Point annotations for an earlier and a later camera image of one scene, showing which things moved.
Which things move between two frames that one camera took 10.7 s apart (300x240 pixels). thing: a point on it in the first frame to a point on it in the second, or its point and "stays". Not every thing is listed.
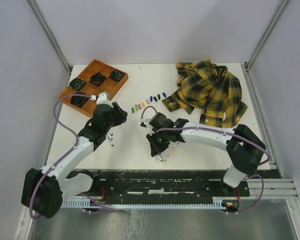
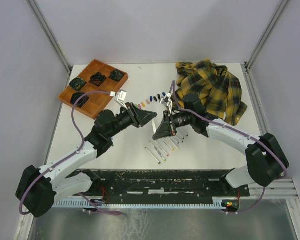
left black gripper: (121, 114) to (137, 115)
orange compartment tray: (97, 77) stays
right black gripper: (156, 148) to (164, 129)
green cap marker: (161, 160) to (159, 162)
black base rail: (163, 183) stays
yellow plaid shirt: (211, 88) stays
